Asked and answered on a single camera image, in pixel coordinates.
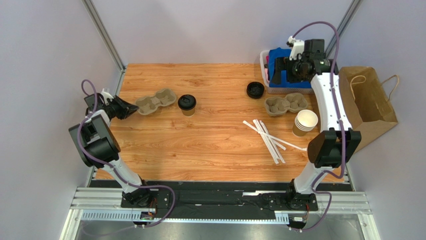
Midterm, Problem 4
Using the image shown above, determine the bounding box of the white plastic basket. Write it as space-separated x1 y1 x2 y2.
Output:
259 50 314 94

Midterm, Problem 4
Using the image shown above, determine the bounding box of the white wrapped straw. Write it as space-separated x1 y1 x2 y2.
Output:
253 119 286 164
242 120 279 165
258 130 307 152

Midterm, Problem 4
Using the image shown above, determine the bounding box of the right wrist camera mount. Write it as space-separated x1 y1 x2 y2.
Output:
286 36 305 61

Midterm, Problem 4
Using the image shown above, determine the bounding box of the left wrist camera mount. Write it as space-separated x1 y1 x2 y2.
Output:
100 88 114 105

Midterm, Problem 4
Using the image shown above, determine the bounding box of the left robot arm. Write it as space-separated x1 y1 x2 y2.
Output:
68 93 153 207

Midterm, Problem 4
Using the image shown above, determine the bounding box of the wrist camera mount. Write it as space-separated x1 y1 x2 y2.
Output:
286 36 305 61
100 88 114 105

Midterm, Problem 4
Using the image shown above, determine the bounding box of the blue folded cloth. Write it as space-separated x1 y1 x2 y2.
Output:
268 47 311 89

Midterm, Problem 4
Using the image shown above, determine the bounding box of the brown paper bag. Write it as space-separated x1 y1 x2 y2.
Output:
339 66 398 153

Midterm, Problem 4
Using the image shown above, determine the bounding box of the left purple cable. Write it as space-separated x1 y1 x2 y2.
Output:
77 79 176 229

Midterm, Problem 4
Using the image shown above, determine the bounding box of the black plastic cup lid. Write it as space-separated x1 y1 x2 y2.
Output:
177 94 197 111

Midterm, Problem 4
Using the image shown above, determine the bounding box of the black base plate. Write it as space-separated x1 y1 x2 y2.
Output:
89 180 354 221

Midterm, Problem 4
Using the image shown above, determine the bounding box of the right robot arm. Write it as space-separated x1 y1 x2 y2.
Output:
271 36 362 205

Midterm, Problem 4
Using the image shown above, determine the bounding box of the stack of black lids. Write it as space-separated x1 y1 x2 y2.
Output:
246 81 265 99

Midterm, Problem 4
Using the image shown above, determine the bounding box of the brown paper coffee cup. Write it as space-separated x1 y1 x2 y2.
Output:
181 107 196 117

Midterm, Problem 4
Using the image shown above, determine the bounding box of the aluminium frame rail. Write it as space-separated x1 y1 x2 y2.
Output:
60 187 380 240

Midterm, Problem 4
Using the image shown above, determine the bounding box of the cardboard cup carrier tray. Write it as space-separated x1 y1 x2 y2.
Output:
264 92 308 117

